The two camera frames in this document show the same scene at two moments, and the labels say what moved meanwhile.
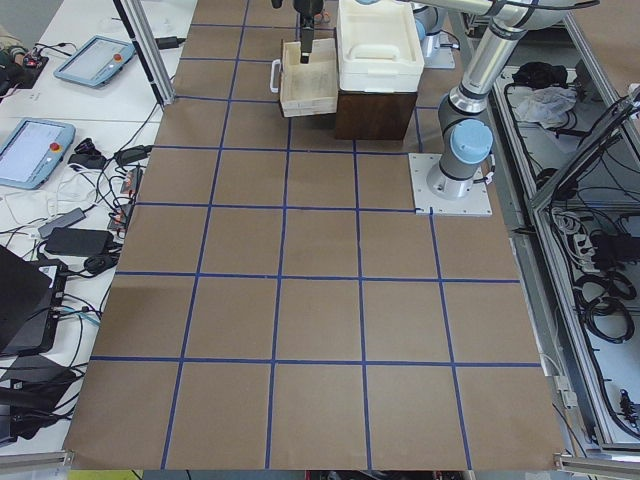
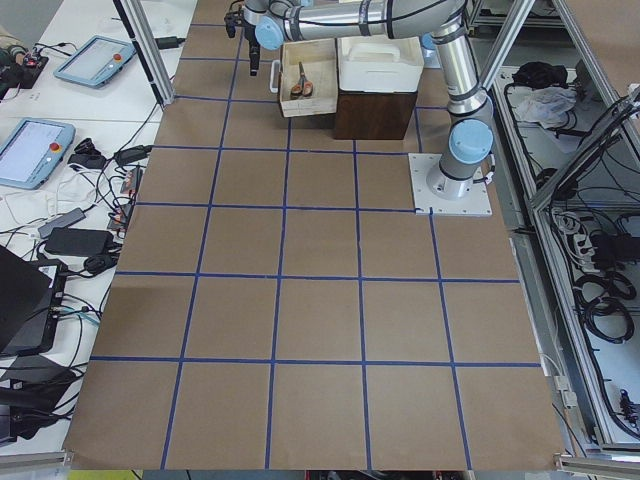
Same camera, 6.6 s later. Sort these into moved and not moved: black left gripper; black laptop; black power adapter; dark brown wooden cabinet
Moved: black left gripper
Not moved: black power adapter; black laptop; dark brown wooden cabinet
